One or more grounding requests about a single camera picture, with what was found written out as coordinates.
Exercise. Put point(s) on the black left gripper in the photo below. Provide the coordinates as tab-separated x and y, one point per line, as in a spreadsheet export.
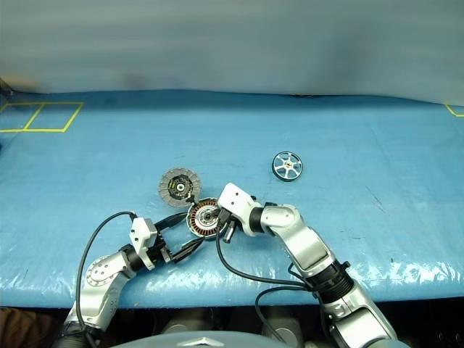
161	253

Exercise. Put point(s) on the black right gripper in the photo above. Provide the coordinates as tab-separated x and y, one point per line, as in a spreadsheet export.
228	221

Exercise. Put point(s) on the grey motor housing with stator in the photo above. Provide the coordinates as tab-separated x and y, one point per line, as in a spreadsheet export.
197	221

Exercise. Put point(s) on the round silver white object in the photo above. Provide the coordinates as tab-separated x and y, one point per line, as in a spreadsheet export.
166	192

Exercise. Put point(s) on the black rotor wheel silver spokes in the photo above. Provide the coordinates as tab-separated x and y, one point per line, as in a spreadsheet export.
288	165

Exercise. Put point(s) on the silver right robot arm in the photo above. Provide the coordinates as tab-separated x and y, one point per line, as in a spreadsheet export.
290	224

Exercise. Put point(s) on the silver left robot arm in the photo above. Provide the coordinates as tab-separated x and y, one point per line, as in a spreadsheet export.
99	275

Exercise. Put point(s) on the grey robot torso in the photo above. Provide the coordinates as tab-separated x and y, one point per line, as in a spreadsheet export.
181	342

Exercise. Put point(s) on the small black object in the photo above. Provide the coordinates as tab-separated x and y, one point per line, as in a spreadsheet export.
303	95

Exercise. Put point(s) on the brown object under table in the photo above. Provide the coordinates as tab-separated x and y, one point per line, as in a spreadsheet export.
25	330

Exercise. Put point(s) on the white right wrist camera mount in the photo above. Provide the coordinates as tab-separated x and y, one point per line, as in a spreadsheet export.
235	197

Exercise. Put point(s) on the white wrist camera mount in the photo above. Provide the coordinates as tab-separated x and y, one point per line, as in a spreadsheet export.
139	232
235	197

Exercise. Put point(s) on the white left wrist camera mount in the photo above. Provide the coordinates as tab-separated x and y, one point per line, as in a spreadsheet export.
139	232

